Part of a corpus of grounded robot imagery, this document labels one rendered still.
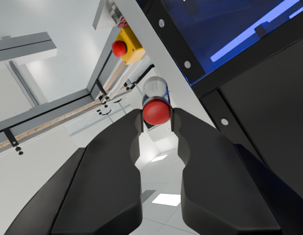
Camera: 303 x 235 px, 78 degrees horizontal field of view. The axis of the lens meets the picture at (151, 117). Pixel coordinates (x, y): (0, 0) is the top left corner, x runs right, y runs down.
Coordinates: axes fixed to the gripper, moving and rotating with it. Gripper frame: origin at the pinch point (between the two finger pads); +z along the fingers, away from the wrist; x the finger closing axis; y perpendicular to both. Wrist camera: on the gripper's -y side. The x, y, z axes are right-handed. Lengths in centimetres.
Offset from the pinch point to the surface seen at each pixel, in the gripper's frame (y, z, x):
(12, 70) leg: 24, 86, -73
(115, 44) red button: 3.4, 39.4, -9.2
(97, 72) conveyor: 23, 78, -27
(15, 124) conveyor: 42, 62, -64
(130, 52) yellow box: 5.6, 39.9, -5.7
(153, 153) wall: 640, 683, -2
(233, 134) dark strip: 17.9, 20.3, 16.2
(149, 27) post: -0.8, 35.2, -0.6
